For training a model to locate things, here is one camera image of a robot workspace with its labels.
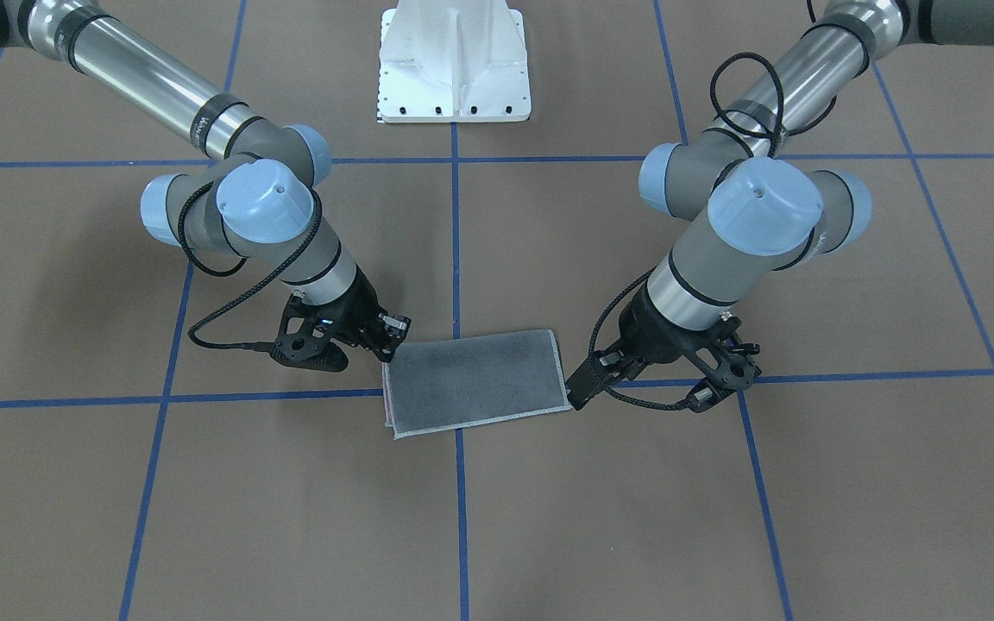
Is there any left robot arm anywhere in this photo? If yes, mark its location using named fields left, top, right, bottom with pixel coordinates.
left=565, top=1, right=994, bottom=412

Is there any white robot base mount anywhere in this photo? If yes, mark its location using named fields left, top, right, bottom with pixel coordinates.
left=376, top=1, right=532, bottom=123

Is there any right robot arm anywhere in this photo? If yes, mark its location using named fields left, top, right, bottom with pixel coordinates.
left=0, top=1, right=411, bottom=373

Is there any pink and grey towel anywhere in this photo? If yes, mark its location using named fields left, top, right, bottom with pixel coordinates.
left=381, top=329, right=572, bottom=440

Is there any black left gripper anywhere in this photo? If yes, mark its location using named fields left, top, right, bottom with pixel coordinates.
left=565, top=293, right=761, bottom=413

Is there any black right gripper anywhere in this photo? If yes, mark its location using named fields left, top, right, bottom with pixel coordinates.
left=271, top=271, right=411, bottom=373

